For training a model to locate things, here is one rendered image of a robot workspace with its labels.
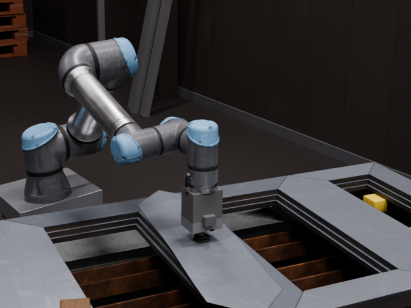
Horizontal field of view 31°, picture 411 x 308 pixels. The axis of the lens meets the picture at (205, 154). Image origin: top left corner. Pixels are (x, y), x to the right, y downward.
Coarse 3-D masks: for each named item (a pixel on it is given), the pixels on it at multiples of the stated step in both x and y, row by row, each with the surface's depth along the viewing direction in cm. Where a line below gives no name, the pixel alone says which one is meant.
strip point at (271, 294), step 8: (280, 288) 165; (240, 296) 161; (248, 296) 161; (256, 296) 161; (264, 296) 161; (272, 296) 161; (216, 304) 158; (224, 304) 158; (232, 304) 158; (240, 304) 158; (248, 304) 158; (256, 304) 158; (264, 304) 158
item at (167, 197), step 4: (172, 192) 218; (152, 196) 215; (156, 196) 215; (160, 196) 215; (164, 196) 215; (168, 196) 215; (172, 196) 215; (176, 196) 216; (180, 196) 216; (144, 200) 212; (148, 200) 212; (152, 200) 212; (156, 200) 212; (160, 200) 212; (164, 200) 212; (168, 200) 212; (140, 204) 209
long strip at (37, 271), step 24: (0, 240) 186; (24, 240) 186; (48, 240) 186; (0, 264) 174; (24, 264) 174; (48, 264) 174; (0, 288) 163; (24, 288) 163; (48, 288) 163; (72, 288) 163
